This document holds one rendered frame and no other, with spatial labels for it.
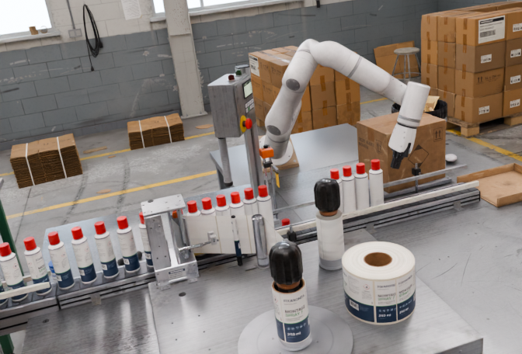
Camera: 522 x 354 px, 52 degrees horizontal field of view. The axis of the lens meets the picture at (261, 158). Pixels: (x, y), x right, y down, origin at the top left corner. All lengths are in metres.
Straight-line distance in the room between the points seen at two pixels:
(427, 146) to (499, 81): 3.32
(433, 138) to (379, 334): 1.12
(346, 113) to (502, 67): 1.55
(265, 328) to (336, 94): 4.15
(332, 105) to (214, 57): 2.38
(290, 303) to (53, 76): 6.13
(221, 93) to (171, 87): 5.50
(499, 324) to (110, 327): 1.14
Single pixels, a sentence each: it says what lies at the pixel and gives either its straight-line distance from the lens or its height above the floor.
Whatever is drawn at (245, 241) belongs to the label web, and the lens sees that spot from 1.82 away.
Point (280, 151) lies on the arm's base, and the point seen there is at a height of 0.94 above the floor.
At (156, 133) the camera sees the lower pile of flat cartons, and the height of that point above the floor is 0.15.
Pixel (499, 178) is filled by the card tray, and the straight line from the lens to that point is 2.56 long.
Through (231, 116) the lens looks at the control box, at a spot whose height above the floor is 1.36.
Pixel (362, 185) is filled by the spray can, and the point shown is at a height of 1.01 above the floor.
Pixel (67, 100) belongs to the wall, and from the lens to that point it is 7.27.
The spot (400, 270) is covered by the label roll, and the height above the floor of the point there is 1.02.
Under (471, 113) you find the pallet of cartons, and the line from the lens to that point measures 5.55.
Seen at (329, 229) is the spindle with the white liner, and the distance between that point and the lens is 1.70.
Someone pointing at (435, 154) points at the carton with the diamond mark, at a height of 0.97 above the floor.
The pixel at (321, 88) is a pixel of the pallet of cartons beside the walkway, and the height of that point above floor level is 0.59.
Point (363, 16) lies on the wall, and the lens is 8.05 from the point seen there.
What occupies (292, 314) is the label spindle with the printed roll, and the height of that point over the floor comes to 1.01.
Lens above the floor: 1.84
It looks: 20 degrees down
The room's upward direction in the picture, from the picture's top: 7 degrees counter-clockwise
